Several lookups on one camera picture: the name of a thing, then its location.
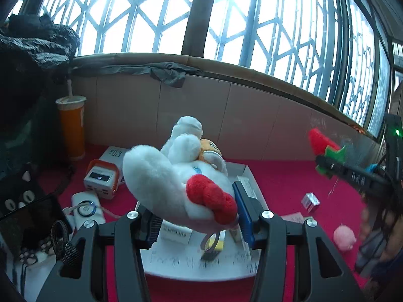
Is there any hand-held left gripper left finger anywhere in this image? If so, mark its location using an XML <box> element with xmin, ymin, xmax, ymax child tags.
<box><xmin>36</xmin><ymin>204</ymin><xmax>162</xmax><ymax>302</ymax></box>

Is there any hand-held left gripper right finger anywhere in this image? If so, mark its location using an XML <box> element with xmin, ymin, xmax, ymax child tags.
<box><xmin>232</xmin><ymin>181</ymin><xmax>366</xmax><ymax>302</ymax></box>

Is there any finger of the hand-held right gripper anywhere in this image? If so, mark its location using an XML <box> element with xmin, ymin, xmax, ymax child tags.
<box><xmin>364</xmin><ymin>163</ymin><xmax>385</xmax><ymax>177</ymax></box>
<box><xmin>316</xmin><ymin>155</ymin><xmax>391</xmax><ymax>194</ymax></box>

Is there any red and green plush toy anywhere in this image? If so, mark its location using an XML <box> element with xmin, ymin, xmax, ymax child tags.
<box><xmin>309</xmin><ymin>128</ymin><xmax>347</xmax><ymax>178</ymax></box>

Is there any white plush toy red bow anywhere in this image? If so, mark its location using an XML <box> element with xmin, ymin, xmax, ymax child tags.
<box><xmin>122</xmin><ymin>116</ymin><xmax>238</xmax><ymax>234</ymax></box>

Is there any white shallow cardboard box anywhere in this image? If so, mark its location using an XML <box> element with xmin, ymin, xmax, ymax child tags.
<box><xmin>135</xmin><ymin>160</ymin><xmax>270</xmax><ymax>282</ymax></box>

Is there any person's right hand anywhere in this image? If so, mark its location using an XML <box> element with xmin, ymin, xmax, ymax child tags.
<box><xmin>354</xmin><ymin>195</ymin><xmax>403</xmax><ymax>277</ymax></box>

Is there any tall white box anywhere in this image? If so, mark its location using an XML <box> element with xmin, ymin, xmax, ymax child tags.
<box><xmin>236</xmin><ymin>174</ymin><xmax>260</xmax><ymax>202</ymax></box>

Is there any small white barcode box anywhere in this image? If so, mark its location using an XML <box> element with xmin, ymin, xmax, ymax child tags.
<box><xmin>159</xmin><ymin>218</ymin><xmax>193</xmax><ymax>244</ymax></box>

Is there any red table cloth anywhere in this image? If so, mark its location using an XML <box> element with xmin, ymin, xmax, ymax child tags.
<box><xmin>41</xmin><ymin>143</ymin><xmax>388</xmax><ymax>302</ymax></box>

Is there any pink plush ball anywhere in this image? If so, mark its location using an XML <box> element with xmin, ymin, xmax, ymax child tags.
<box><xmin>333</xmin><ymin>224</ymin><xmax>357</xmax><ymax>251</ymax></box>

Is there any orange and white charger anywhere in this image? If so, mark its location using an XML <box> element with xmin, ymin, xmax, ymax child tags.
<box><xmin>83</xmin><ymin>159</ymin><xmax>122</xmax><ymax>199</ymax></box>

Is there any white power bank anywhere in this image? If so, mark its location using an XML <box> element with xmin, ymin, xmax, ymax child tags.
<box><xmin>71</xmin><ymin>190</ymin><xmax>106</xmax><ymax>225</ymax></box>

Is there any black cat print bag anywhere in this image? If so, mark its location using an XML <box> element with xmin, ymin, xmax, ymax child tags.
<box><xmin>0</xmin><ymin>164</ymin><xmax>74</xmax><ymax>265</ymax></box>

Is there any orange cup with straw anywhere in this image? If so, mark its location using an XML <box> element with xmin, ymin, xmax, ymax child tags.
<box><xmin>56</xmin><ymin>79</ymin><xmax>87</xmax><ymax>161</ymax></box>

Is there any grey cloth on sill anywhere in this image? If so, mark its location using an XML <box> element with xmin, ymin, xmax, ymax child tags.
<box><xmin>72</xmin><ymin>62</ymin><xmax>200</xmax><ymax>88</ymax></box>

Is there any window with metal grille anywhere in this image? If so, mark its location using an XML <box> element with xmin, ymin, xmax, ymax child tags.
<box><xmin>6</xmin><ymin>0</ymin><xmax>403</xmax><ymax>139</ymax></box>

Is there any dark cloth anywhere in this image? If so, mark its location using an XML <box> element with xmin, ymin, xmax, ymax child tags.
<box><xmin>0</xmin><ymin>9</ymin><xmax>81</xmax><ymax>79</ymax></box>

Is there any black braided strap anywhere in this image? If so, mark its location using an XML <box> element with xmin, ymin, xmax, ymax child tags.
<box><xmin>51</xmin><ymin>219</ymin><xmax>79</xmax><ymax>264</ymax></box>

